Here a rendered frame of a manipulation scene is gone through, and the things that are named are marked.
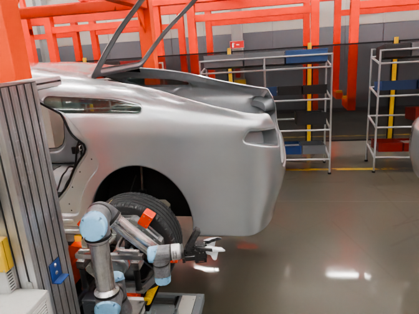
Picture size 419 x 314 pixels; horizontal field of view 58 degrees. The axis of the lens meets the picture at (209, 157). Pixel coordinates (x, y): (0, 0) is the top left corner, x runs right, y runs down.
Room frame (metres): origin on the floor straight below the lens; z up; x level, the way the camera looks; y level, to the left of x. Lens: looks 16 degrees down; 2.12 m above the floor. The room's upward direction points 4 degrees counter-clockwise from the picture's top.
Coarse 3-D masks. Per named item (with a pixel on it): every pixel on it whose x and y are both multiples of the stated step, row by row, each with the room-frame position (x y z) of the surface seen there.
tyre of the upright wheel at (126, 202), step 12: (132, 192) 2.46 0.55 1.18; (120, 204) 2.26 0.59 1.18; (132, 204) 2.26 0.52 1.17; (144, 204) 2.29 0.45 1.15; (156, 204) 2.36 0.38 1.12; (156, 216) 2.23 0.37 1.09; (168, 216) 2.33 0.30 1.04; (156, 228) 2.21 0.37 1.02; (168, 228) 2.23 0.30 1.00; (180, 228) 2.40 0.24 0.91; (168, 240) 2.20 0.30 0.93; (180, 240) 2.35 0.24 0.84
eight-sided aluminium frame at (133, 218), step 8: (128, 216) 2.20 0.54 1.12; (136, 216) 2.19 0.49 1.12; (136, 224) 2.14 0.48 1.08; (144, 232) 2.14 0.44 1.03; (152, 232) 2.17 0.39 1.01; (160, 240) 2.13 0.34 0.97; (88, 264) 2.22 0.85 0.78; (88, 272) 2.21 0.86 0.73; (152, 280) 2.14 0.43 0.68; (128, 288) 2.17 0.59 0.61; (144, 288) 2.14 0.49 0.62
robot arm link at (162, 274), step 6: (168, 264) 1.54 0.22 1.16; (156, 270) 1.52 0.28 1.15; (162, 270) 1.52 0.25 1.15; (168, 270) 1.53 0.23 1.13; (156, 276) 1.52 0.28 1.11; (162, 276) 1.51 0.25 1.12; (168, 276) 1.53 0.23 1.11; (156, 282) 1.53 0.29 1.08; (162, 282) 1.52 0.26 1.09; (168, 282) 1.53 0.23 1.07
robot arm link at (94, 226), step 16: (96, 208) 1.55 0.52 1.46; (80, 224) 1.47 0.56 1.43; (96, 224) 1.47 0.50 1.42; (96, 240) 1.46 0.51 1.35; (96, 256) 1.49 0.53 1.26; (96, 272) 1.49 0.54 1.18; (112, 272) 1.52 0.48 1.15; (96, 288) 1.53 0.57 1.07; (112, 288) 1.51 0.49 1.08; (96, 304) 1.48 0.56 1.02; (112, 304) 1.46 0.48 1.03
